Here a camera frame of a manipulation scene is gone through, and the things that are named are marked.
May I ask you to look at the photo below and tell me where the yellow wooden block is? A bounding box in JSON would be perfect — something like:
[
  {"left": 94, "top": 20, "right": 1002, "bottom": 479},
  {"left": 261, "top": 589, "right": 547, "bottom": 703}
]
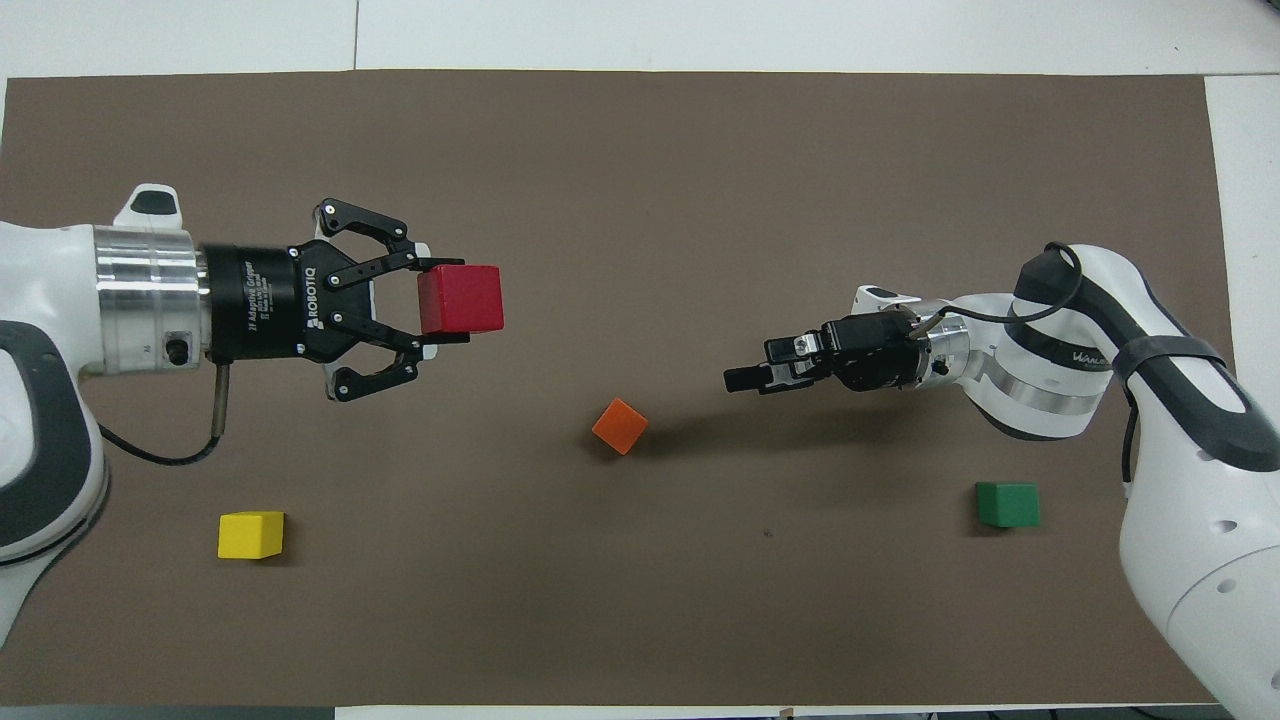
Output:
[{"left": 218, "top": 511, "right": 285, "bottom": 560}]

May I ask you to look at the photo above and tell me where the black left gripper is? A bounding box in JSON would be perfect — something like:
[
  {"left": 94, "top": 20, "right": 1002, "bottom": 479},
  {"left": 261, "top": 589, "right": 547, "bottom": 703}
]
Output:
[{"left": 198, "top": 198, "right": 472, "bottom": 404}]

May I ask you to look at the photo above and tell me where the brown table mat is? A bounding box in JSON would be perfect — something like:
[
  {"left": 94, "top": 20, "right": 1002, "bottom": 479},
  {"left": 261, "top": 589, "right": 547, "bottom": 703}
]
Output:
[{"left": 0, "top": 68, "right": 1276, "bottom": 706}]

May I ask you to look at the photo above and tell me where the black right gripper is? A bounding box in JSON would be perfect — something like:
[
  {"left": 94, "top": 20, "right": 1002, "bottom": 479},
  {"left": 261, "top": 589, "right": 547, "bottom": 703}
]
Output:
[{"left": 724, "top": 313, "right": 929, "bottom": 394}]

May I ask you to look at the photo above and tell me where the orange wooden block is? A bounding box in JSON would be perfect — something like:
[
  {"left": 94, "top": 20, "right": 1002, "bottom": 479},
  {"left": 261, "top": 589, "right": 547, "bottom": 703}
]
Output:
[{"left": 592, "top": 398, "right": 649, "bottom": 457}]

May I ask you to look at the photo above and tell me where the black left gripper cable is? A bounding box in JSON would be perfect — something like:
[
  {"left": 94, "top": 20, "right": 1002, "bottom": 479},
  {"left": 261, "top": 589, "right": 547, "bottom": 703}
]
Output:
[{"left": 95, "top": 363, "right": 233, "bottom": 467}]

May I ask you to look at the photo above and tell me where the red wooden block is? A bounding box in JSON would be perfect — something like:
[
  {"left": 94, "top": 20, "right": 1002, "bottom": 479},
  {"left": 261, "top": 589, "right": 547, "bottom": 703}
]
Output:
[{"left": 417, "top": 264, "right": 505, "bottom": 335}]

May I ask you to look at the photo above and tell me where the green wooden block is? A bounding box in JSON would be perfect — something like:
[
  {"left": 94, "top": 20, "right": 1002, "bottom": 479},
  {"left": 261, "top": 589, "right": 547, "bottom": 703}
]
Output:
[{"left": 976, "top": 482, "right": 1041, "bottom": 529}]

